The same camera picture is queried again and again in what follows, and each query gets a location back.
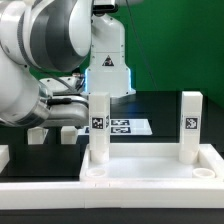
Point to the white marker tag plate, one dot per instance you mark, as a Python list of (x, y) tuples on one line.
[(130, 127)]

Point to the white front obstacle bar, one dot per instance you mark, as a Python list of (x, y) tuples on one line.
[(64, 195)]

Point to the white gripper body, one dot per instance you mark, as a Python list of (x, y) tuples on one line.
[(67, 111)]

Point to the white desk top tray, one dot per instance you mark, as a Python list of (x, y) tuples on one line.
[(152, 162)]

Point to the white obstacle bar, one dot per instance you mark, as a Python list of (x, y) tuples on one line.
[(64, 195), (4, 156)]

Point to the white left obstacle bar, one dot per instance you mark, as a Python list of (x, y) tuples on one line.
[(4, 156)]

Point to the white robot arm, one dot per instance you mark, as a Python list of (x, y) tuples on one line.
[(57, 36)]

